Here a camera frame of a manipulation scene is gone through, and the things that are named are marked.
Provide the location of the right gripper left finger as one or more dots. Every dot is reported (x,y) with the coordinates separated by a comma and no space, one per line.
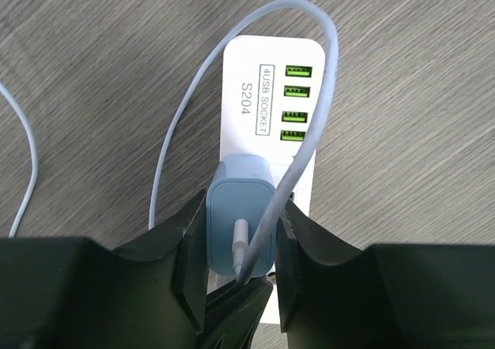
(72,292)

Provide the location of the white usb power strip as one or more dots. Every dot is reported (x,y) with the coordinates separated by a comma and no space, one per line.
(270,87)

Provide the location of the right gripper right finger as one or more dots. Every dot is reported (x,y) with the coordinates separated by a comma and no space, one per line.
(333,295)

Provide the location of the blue usb charger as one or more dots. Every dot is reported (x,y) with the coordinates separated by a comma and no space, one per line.
(241,190)

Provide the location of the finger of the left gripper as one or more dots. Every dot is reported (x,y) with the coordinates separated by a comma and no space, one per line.
(233,313)

